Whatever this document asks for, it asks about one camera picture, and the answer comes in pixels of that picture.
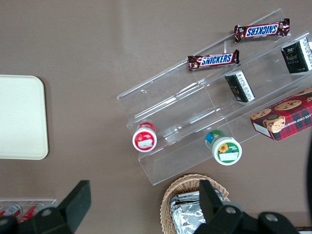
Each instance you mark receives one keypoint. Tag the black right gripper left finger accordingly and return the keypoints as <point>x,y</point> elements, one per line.
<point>48,219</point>

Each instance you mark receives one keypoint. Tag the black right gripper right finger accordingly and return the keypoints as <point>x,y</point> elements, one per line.
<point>226,219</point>

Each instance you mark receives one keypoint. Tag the wicker basket with foil packs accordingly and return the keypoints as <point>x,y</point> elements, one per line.
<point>185,181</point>

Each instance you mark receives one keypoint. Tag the beige plastic tray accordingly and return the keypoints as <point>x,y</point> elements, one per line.
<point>22,117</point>

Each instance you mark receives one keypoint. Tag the clear acrylic bottle rack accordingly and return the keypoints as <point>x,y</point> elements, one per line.
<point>50,202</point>

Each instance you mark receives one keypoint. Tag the silver foil pack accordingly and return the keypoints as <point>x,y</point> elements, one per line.
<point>187,219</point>
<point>187,196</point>

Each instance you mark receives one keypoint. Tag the green sunflower lid jar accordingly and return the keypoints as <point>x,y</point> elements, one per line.
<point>226,151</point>

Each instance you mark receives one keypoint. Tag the red lid jar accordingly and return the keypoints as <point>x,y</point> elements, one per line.
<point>144,141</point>

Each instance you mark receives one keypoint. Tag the red tartan cookie box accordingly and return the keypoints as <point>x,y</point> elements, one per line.
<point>282,117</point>

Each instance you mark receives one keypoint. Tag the clear acrylic stepped shelf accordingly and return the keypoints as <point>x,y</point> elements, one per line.
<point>170,107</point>

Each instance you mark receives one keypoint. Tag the dark green tea box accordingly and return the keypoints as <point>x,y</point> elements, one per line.
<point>240,87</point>
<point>296,57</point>

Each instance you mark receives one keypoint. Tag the Snickers chocolate bar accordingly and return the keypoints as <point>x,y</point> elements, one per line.
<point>262,30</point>
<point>214,60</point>

